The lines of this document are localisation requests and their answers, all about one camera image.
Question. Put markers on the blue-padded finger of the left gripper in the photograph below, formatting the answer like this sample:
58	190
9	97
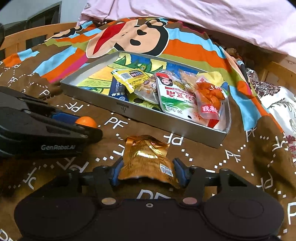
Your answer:
65	117

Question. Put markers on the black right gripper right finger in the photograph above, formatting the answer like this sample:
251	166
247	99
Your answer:
192	180

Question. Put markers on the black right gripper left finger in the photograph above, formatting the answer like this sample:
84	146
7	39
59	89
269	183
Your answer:
105	179

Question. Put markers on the small orange tangerine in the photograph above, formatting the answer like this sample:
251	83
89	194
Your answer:
86	121

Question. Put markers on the golden foil snack packet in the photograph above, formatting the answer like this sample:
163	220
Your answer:
146	157

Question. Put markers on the dark blue snack bar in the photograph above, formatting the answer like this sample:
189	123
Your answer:
118	90

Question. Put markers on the yellow biscuit packet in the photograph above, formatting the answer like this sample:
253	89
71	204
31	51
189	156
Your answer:
130	78

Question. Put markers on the orange red meat snack packet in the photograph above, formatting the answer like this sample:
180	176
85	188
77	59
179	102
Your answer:
211	100

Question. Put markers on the green white red snack bag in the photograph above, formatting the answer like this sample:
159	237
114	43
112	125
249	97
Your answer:
175	99

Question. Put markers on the clear nut snack packet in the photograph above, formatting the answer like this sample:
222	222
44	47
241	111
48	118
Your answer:
148	91

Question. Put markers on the clear puffed rice packet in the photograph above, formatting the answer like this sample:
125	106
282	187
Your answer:
188	79

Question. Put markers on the colourful monkey cartoon blanket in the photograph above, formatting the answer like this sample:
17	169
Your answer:
142	129

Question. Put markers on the colourful picture tray box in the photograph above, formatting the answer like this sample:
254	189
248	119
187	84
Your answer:
91	84

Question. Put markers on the white floral patterned quilt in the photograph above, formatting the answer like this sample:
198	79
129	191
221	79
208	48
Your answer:
280	102

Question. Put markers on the pink bed sheet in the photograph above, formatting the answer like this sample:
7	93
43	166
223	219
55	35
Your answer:
267	24

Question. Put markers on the wooden bed frame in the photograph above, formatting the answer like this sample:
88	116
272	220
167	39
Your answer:
262	60

